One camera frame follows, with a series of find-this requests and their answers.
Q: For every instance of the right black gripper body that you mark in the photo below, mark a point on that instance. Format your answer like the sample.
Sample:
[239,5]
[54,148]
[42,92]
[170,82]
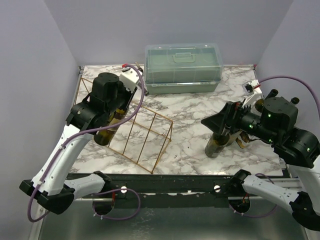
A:
[232,115]

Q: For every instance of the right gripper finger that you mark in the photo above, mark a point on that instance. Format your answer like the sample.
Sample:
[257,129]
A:
[229,109]
[218,123]

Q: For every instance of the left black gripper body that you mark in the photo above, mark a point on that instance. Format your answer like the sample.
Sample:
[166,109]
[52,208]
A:
[124,99]

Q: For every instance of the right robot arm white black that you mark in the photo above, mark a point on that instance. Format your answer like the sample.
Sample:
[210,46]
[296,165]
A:
[299,148]

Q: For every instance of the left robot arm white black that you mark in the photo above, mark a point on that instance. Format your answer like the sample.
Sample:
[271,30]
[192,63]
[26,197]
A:
[109,97]

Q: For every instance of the green plastic storage box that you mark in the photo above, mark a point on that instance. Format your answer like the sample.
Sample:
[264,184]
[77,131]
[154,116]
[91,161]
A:
[182,68]

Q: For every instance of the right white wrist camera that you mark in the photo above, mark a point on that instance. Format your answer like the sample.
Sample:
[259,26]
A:
[254,92]

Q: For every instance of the grey metal crank handle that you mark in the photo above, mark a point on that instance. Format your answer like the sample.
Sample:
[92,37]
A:
[139,67]

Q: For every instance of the gold wire wine rack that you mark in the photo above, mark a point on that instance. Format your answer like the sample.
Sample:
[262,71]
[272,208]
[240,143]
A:
[141,141]

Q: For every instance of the black metal base rail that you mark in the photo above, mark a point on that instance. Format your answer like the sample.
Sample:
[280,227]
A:
[171,191]

